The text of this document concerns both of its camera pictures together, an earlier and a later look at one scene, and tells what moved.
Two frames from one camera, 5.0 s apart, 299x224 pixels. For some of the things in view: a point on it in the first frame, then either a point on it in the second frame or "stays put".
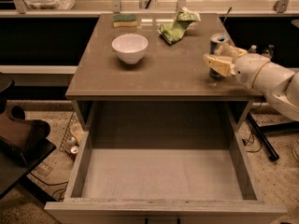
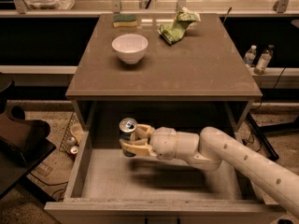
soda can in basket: (74, 150) stays put
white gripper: (248, 68) → (163, 141)
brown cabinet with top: (152, 57) stays put
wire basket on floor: (72, 136) stays put
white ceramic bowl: (130, 48) stays put
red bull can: (216, 40) → (126, 127)
